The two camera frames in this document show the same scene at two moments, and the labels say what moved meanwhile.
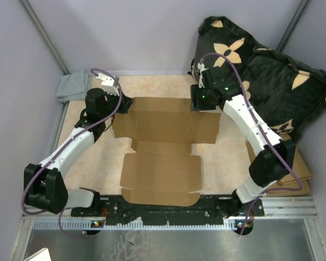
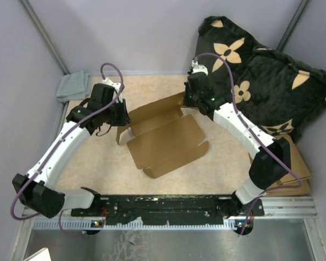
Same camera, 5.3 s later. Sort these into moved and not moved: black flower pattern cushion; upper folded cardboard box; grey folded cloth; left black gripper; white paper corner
Moved: left black gripper
Not moved: grey folded cloth; black flower pattern cushion; upper folded cardboard box; white paper corner
